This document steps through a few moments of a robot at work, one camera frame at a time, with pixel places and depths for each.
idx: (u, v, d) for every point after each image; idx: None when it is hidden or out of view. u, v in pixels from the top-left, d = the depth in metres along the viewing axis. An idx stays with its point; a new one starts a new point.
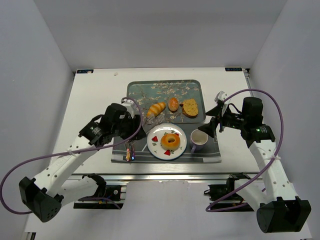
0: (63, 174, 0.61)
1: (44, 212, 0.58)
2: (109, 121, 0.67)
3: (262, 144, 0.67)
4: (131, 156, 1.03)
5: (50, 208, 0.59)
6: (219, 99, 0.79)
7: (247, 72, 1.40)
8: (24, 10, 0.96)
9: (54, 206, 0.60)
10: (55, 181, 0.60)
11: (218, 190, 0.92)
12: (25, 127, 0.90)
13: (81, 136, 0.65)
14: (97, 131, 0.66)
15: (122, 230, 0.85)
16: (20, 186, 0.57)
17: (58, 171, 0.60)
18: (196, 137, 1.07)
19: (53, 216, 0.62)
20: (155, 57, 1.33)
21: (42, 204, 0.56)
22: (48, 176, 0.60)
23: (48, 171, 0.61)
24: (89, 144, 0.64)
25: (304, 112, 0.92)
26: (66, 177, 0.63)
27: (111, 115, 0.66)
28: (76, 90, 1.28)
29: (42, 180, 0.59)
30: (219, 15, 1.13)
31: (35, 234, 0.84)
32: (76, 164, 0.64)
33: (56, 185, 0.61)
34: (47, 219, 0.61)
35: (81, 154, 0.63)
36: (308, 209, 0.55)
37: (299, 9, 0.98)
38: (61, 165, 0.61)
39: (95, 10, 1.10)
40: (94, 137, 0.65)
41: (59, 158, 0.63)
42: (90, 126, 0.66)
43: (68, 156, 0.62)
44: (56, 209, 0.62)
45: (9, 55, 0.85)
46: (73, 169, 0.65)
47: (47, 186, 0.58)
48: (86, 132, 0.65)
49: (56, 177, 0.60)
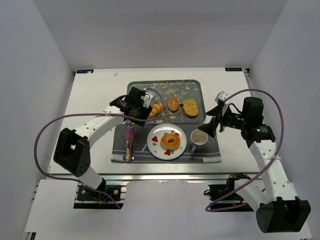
0: (99, 130, 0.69)
1: (79, 163, 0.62)
2: (133, 99, 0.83)
3: (262, 144, 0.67)
4: (131, 156, 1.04)
5: (84, 160, 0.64)
6: (219, 99, 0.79)
7: (247, 72, 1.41)
8: (25, 10, 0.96)
9: (86, 160, 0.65)
10: (93, 134, 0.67)
11: (218, 190, 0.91)
12: (25, 127, 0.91)
13: (111, 106, 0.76)
14: (124, 103, 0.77)
15: (122, 230, 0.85)
16: (61, 135, 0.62)
17: (96, 126, 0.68)
18: (196, 137, 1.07)
19: (81, 174, 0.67)
20: (155, 57, 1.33)
21: (83, 149, 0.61)
22: (87, 128, 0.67)
23: (87, 125, 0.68)
24: (120, 111, 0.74)
25: (304, 112, 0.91)
26: (99, 135, 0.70)
27: (135, 94, 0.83)
28: (76, 90, 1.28)
29: (82, 131, 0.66)
30: (220, 15, 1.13)
31: (35, 234, 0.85)
32: (108, 126, 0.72)
33: (92, 138, 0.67)
34: (78, 173, 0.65)
35: (114, 118, 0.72)
36: (308, 210, 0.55)
37: (299, 9, 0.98)
38: (99, 122, 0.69)
39: (96, 10, 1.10)
40: (123, 107, 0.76)
41: (95, 118, 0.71)
42: (118, 100, 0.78)
43: (104, 117, 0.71)
44: (85, 166, 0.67)
45: (9, 55, 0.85)
46: (105, 131, 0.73)
47: (87, 136, 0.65)
48: (115, 103, 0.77)
49: (94, 130, 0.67)
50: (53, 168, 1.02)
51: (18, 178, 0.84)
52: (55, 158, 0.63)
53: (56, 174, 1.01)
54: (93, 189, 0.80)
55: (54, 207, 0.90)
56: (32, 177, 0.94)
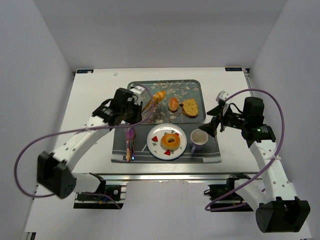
0: (81, 148, 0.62)
1: (62, 187, 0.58)
2: (118, 103, 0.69)
3: (263, 144, 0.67)
4: (131, 156, 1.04)
5: (68, 182, 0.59)
6: (220, 99, 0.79)
7: (247, 72, 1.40)
8: (25, 11, 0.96)
9: (71, 181, 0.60)
10: (73, 155, 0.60)
11: (218, 190, 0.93)
12: (25, 127, 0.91)
13: (94, 116, 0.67)
14: (109, 112, 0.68)
15: (122, 230, 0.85)
16: (39, 160, 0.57)
17: (76, 145, 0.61)
18: (196, 137, 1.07)
19: (68, 194, 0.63)
20: (154, 57, 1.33)
21: (63, 175, 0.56)
22: (66, 149, 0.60)
23: (66, 145, 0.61)
24: (103, 123, 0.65)
25: (304, 112, 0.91)
26: (82, 153, 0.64)
27: (120, 97, 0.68)
28: (76, 90, 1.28)
29: (61, 153, 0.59)
30: (219, 14, 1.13)
31: (35, 234, 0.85)
32: (91, 141, 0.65)
33: (74, 159, 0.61)
34: (64, 195, 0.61)
35: (97, 131, 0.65)
36: (308, 210, 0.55)
37: (300, 9, 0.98)
38: (79, 140, 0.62)
39: (96, 10, 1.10)
40: (106, 118, 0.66)
41: (76, 134, 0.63)
42: (102, 108, 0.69)
43: (85, 132, 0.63)
44: (71, 186, 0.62)
45: (9, 55, 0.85)
46: (89, 147, 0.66)
47: (67, 158, 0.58)
48: (98, 113, 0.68)
49: (75, 150, 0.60)
50: None
51: (18, 178, 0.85)
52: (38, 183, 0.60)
53: None
54: (91, 192, 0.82)
55: (54, 207, 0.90)
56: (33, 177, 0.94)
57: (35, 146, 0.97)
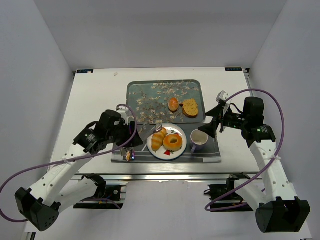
0: (59, 182, 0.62)
1: (41, 222, 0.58)
2: (103, 128, 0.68)
3: (263, 144, 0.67)
4: (131, 156, 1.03)
5: (47, 216, 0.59)
6: (220, 99, 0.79)
7: (247, 72, 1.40)
8: (24, 10, 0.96)
9: (51, 214, 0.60)
10: (51, 191, 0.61)
11: (218, 190, 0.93)
12: (25, 128, 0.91)
13: (75, 143, 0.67)
14: (92, 138, 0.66)
15: (122, 230, 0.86)
16: (17, 197, 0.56)
17: (53, 180, 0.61)
18: (197, 137, 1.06)
19: (51, 225, 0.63)
20: (154, 57, 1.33)
21: (40, 213, 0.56)
22: (44, 185, 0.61)
23: (43, 181, 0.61)
24: (84, 152, 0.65)
25: (304, 112, 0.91)
26: (62, 185, 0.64)
27: (105, 121, 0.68)
28: (76, 90, 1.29)
29: (38, 190, 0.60)
30: (219, 15, 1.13)
31: (35, 234, 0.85)
32: (71, 172, 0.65)
33: (52, 194, 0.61)
34: (45, 228, 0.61)
35: (76, 162, 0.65)
36: (308, 210, 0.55)
37: (300, 9, 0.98)
38: (57, 173, 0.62)
39: (95, 10, 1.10)
40: (89, 144, 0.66)
41: (54, 167, 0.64)
42: (85, 133, 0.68)
43: (64, 166, 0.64)
44: (53, 218, 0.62)
45: (9, 55, 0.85)
46: (69, 178, 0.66)
47: (43, 196, 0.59)
48: (80, 139, 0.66)
49: (52, 186, 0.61)
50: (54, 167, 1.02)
51: (18, 179, 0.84)
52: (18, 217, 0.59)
53: None
54: (88, 197, 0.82)
55: None
56: (32, 176, 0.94)
57: (35, 146, 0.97)
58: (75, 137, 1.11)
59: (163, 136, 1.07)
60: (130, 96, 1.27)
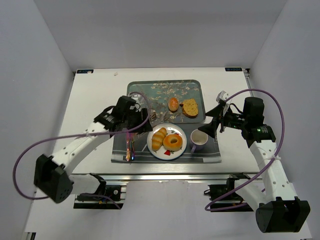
0: (80, 153, 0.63)
1: (58, 192, 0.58)
2: (121, 111, 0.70)
3: (263, 144, 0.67)
4: (131, 156, 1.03)
5: (64, 186, 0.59)
6: (220, 99, 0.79)
7: (247, 72, 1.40)
8: (24, 11, 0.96)
9: (67, 186, 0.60)
10: (72, 160, 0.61)
11: (218, 190, 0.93)
12: (25, 128, 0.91)
13: (95, 122, 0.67)
14: (110, 119, 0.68)
15: (122, 230, 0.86)
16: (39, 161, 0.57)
17: (75, 150, 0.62)
18: (197, 137, 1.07)
19: (63, 199, 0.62)
20: (154, 57, 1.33)
21: (60, 179, 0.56)
22: (66, 154, 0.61)
23: (66, 150, 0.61)
24: (104, 129, 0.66)
25: (304, 112, 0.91)
26: (81, 158, 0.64)
27: (123, 105, 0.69)
28: (77, 90, 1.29)
29: (60, 157, 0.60)
30: (219, 15, 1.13)
31: (35, 234, 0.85)
32: (91, 146, 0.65)
33: (72, 164, 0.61)
34: (59, 200, 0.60)
35: (98, 137, 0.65)
36: (308, 210, 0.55)
37: (299, 10, 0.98)
38: (79, 144, 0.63)
39: (95, 11, 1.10)
40: (108, 124, 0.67)
41: (76, 139, 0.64)
42: (104, 114, 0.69)
43: (85, 138, 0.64)
44: (67, 191, 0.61)
45: (9, 56, 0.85)
46: (87, 153, 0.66)
47: (65, 163, 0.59)
48: (100, 119, 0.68)
49: (74, 155, 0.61)
50: None
51: (18, 179, 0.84)
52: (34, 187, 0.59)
53: None
54: (90, 192, 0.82)
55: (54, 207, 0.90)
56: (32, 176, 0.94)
57: (35, 146, 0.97)
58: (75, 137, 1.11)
59: (163, 136, 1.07)
60: None
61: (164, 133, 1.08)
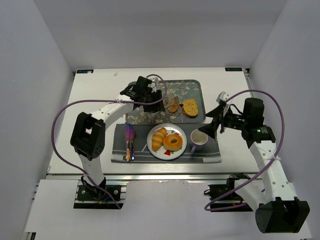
0: (113, 115, 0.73)
1: (96, 144, 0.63)
2: (140, 87, 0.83)
3: (262, 144, 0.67)
4: (131, 156, 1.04)
5: (100, 141, 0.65)
6: (221, 99, 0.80)
7: (247, 72, 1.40)
8: (24, 11, 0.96)
9: (102, 142, 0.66)
10: (108, 118, 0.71)
11: (218, 190, 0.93)
12: (25, 127, 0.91)
13: (122, 95, 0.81)
14: (133, 93, 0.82)
15: (122, 230, 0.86)
16: (79, 117, 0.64)
17: (110, 111, 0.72)
18: (197, 137, 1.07)
19: (96, 156, 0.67)
20: (154, 57, 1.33)
21: (100, 131, 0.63)
22: (102, 113, 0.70)
23: (101, 111, 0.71)
24: (130, 99, 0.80)
25: (303, 112, 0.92)
26: (111, 121, 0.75)
27: (142, 82, 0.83)
28: (77, 90, 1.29)
29: (97, 115, 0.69)
30: (219, 15, 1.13)
31: (35, 234, 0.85)
32: (119, 112, 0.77)
33: (107, 122, 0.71)
34: (94, 155, 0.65)
35: (125, 105, 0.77)
36: (308, 210, 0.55)
37: (300, 9, 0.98)
38: (112, 108, 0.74)
39: (95, 10, 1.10)
40: (132, 96, 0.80)
41: (108, 105, 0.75)
42: (128, 90, 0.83)
43: (116, 104, 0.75)
44: (100, 149, 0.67)
45: (8, 56, 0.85)
46: (115, 119, 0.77)
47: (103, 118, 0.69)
48: (125, 92, 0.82)
49: (108, 115, 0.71)
50: (54, 168, 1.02)
51: (18, 178, 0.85)
52: (72, 142, 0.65)
53: (56, 174, 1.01)
54: (96, 184, 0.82)
55: (54, 207, 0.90)
56: (33, 176, 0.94)
57: (35, 146, 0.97)
58: None
59: (163, 135, 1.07)
60: None
61: (164, 133, 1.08)
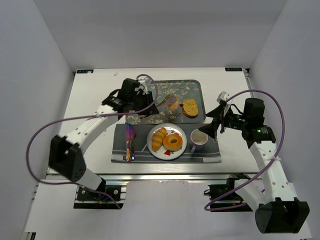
0: (92, 133, 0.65)
1: (74, 170, 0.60)
2: (126, 93, 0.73)
3: (262, 144, 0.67)
4: (131, 156, 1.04)
5: (79, 165, 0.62)
6: (221, 99, 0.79)
7: (247, 72, 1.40)
8: (24, 11, 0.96)
9: (81, 165, 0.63)
10: (85, 139, 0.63)
11: (218, 190, 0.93)
12: (25, 127, 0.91)
13: (103, 104, 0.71)
14: (117, 101, 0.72)
15: (122, 230, 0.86)
16: (53, 142, 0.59)
17: (88, 130, 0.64)
18: (197, 137, 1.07)
19: (78, 177, 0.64)
20: (154, 57, 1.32)
21: (76, 158, 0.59)
22: (79, 134, 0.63)
23: (78, 130, 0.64)
24: (113, 110, 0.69)
25: (304, 112, 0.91)
26: (93, 138, 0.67)
27: (128, 88, 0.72)
28: (77, 90, 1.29)
29: (73, 137, 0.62)
30: (219, 14, 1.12)
31: (35, 234, 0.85)
32: (101, 127, 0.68)
33: (85, 142, 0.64)
34: (74, 179, 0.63)
35: (107, 118, 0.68)
36: (307, 211, 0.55)
37: (300, 9, 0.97)
38: (90, 125, 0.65)
39: (95, 10, 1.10)
40: (116, 106, 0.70)
41: (87, 120, 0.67)
42: (111, 98, 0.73)
43: (96, 119, 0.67)
44: (81, 170, 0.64)
45: (9, 56, 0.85)
46: (97, 134, 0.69)
47: (79, 142, 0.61)
48: (108, 101, 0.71)
49: (86, 135, 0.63)
50: None
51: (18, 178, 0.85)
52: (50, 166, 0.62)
53: (56, 174, 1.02)
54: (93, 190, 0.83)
55: (54, 207, 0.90)
56: (33, 176, 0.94)
57: (35, 146, 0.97)
58: None
59: (163, 135, 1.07)
60: None
61: (164, 133, 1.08)
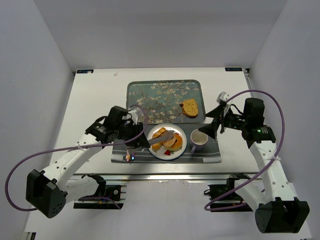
0: (72, 166, 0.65)
1: (51, 207, 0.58)
2: (112, 121, 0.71)
3: (262, 144, 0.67)
4: (131, 156, 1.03)
5: (57, 201, 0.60)
6: (221, 99, 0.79)
7: (247, 72, 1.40)
8: (24, 10, 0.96)
9: (60, 200, 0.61)
10: (64, 173, 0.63)
11: (218, 190, 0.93)
12: (25, 127, 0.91)
13: (87, 134, 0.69)
14: (102, 130, 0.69)
15: (122, 230, 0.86)
16: (30, 178, 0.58)
17: (67, 164, 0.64)
18: (196, 137, 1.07)
19: (57, 213, 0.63)
20: (153, 57, 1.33)
21: (53, 195, 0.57)
22: (57, 168, 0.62)
23: (57, 164, 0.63)
24: (96, 141, 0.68)
25: (303, 112, 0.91)
26: (73, 171, 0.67)
27: (114, 116, 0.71)
28: (77, 90, 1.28)
29: (51, 172, 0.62)
30: (219, 14, 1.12)
31: (35, 234, 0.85)
32: (82, 159, 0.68)
33: (65, 177, 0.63)
34: (52, 215, 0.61)
35: (89, 149, 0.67)
36: (307, 210, 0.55)
37: (300, 9, 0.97)
38: (70, 158, 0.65)
39: (95, 10, 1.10)
40: (99, 135, 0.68)
41: (68, 152, 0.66)
42: (95, 125, 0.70)
43: (77, 151, 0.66)
44: (60, 205, 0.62)
45: (8, 55, 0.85)
46: (79, 166, 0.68)
47: (57, 177, 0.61)
48: (92, 130, 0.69)
49: (65, 170, 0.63)
50: None
51: (17, 178, 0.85)
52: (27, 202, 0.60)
53: None
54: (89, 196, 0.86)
55: None
56: None
57: (35, 146, 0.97)
58: (75, 137, 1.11)
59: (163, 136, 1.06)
60: (130, 96, 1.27)
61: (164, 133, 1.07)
